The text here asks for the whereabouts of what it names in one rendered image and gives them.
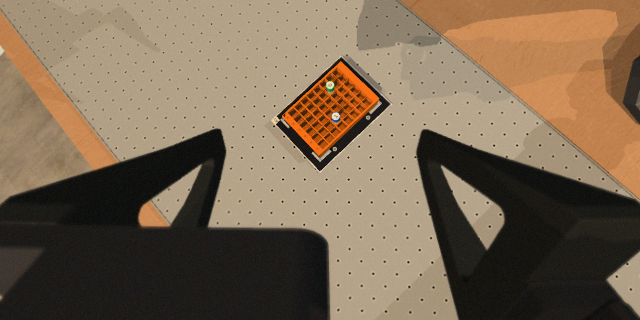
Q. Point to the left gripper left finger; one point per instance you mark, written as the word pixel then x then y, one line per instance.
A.
pixel 115 194

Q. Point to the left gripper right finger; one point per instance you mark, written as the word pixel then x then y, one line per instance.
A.
pixel 555 228

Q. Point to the orange grid tube rack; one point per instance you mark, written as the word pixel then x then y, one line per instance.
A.
pixel 315 125

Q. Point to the beige perforated plate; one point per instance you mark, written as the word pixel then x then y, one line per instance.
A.
pixel 148 74

